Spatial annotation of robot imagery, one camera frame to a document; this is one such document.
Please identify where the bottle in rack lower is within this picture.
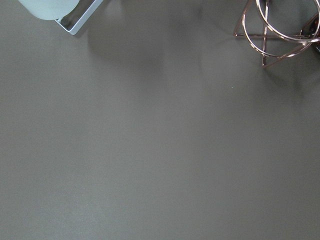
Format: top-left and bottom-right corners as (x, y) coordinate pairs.
(300, 15), (320, 38)

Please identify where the copper wire bottle rack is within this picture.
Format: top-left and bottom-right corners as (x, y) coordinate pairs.
(232, 0), (320, 68)

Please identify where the white frosted cup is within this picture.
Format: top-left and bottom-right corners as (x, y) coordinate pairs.
(18, 0), (80, 20)

